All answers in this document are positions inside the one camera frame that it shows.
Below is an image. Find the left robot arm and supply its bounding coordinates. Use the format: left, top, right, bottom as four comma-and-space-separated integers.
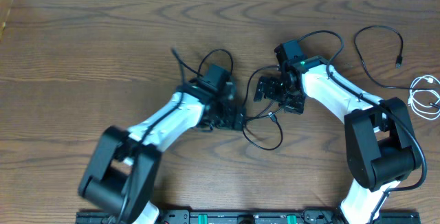
78, 65, 245, 223

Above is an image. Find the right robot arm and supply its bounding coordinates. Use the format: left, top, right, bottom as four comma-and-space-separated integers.
254, 40, 427, 223

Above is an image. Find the white USB cable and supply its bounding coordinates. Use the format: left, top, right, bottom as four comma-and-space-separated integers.
408, 74, 440, 121

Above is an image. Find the black USB cable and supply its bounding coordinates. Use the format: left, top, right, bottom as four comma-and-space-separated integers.
240, 65, 285, 151
353, 25, 440, 110

